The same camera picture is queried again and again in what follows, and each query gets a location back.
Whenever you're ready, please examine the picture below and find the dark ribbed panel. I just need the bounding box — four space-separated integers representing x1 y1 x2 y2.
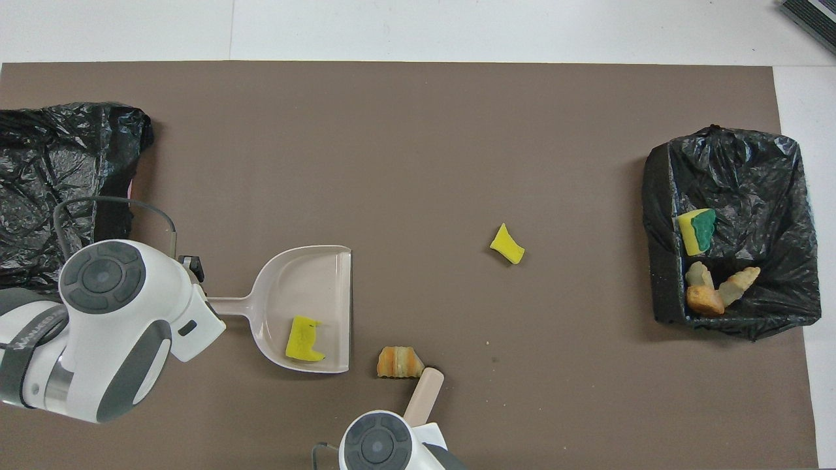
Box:
779 0 836 55

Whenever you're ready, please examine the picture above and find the brown bread roll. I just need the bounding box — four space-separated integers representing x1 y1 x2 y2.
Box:
686 285 726 318

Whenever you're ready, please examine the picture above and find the notched yellow sponge scrap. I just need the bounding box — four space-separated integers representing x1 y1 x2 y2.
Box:
285 315 326 362

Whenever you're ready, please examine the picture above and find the orange striped croissant piece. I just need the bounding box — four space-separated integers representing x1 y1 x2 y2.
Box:
716 266 762 308
377 346 425 380

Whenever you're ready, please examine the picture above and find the pale striped croissant piece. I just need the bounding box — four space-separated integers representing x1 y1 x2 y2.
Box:
685 261 715 289

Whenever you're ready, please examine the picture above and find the black bag lined bin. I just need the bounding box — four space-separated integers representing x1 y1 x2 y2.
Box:
0 101 155 294
641 124 822 343

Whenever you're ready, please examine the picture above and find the yellow sponge with green back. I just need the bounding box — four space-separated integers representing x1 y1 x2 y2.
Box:
677 208 717 257

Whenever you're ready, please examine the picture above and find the small yellow sponge scrap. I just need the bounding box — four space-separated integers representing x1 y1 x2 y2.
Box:
489 223 526 265

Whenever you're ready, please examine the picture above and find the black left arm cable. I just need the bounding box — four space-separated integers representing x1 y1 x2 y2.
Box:
54 196 178 262

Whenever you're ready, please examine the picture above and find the beige plastic dustpan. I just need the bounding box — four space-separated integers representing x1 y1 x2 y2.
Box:
206 245 353 374

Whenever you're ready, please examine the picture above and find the beige brush with black bristles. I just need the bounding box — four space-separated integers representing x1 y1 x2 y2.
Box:
403 367 445 426

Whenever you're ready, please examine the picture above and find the brown table mat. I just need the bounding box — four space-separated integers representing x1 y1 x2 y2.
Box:
0 61 818 470

